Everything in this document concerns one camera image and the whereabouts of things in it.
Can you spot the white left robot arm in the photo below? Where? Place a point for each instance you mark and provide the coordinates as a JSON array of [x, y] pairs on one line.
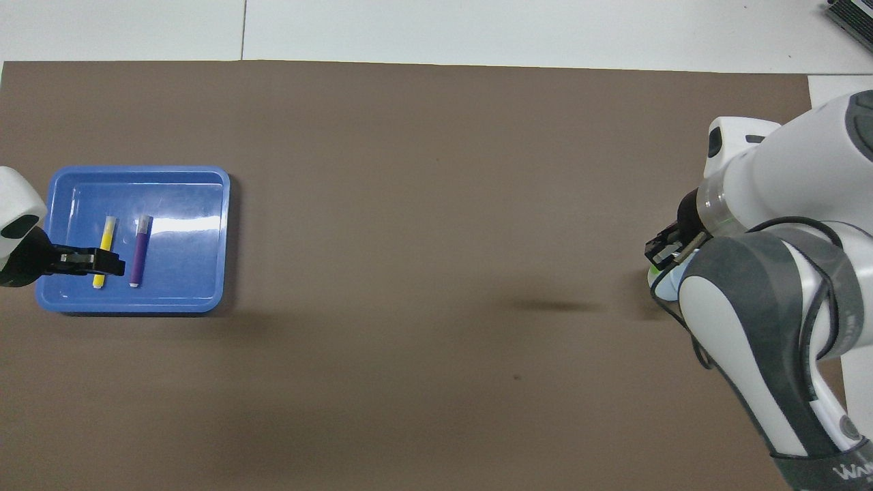
[[17, 198]]

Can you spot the light blue mesh pen cup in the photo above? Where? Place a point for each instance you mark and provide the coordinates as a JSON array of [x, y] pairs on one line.
[[672, 283]]

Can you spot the grey ribbed device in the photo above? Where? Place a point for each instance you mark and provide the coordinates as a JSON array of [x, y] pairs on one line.
[[856, 17]]

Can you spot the blue plastic tray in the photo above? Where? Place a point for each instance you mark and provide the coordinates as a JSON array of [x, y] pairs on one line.
[[184, 259]]

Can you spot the purple pen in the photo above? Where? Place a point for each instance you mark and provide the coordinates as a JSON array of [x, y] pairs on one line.
[[140, 252]]

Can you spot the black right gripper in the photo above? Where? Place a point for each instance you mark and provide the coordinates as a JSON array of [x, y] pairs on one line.
[[692, 215]]

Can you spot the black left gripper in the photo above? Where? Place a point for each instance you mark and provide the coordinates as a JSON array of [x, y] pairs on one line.
[[27, 262]]

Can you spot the yellow pen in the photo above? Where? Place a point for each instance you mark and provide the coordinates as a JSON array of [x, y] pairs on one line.
[[108, 235]]

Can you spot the brown table mat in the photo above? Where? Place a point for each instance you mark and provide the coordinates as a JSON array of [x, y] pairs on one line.
[[409, 204]]

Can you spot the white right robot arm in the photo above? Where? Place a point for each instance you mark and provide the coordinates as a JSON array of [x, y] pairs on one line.
[[750, 354]]

